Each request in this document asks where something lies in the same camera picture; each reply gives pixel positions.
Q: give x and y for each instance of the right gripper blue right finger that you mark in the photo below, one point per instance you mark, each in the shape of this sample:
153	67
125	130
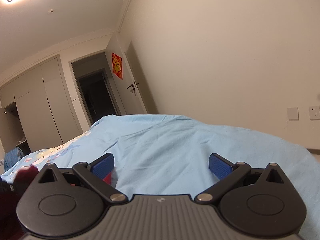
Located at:
230	177

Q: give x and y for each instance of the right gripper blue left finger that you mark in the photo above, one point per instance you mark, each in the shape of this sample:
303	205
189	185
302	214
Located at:
96	176

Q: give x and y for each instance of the dark red long-sleeve shirt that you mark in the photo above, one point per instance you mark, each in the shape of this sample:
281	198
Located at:
10	196

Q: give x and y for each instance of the white bedroom door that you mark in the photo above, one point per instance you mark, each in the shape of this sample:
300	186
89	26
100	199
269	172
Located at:
130	104

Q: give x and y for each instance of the light blue cartoon duvet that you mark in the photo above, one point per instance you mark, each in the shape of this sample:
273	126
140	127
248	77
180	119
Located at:
168	154

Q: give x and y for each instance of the blue garment on chair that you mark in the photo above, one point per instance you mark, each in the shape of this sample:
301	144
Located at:
12	157

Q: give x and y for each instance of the grey built-in wardrobe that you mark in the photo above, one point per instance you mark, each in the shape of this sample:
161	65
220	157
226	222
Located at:
36	107

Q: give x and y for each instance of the red fu character decoration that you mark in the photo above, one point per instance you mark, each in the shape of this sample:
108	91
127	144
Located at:
117	65

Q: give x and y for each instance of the blank wall plate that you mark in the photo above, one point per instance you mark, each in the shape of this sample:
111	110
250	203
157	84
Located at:
293	113

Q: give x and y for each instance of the white wall socket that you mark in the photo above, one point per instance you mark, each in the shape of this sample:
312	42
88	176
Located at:
314	112

